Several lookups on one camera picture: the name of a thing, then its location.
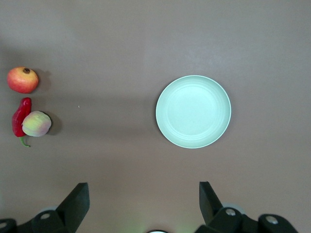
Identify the red chili pepper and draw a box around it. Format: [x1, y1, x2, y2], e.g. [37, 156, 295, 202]
[12, 97, 32, 148]

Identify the yellow pink peach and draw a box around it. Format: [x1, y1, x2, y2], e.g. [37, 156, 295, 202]
[21, 111, 52, 137]

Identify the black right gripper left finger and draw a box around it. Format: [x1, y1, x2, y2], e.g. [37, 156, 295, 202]
[17, 183, 90, 233]

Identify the brown table cloth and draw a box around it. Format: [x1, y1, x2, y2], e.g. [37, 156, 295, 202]
[0, 0, 311, 233]

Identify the red apple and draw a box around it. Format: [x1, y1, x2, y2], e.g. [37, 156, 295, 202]
[7, 67, 39, 94]

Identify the light green round plate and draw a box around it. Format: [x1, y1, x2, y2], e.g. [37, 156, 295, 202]
[155, 75, 232, 149]

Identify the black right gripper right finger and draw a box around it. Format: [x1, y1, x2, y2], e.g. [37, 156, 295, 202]
[195, 181, 262, 233]

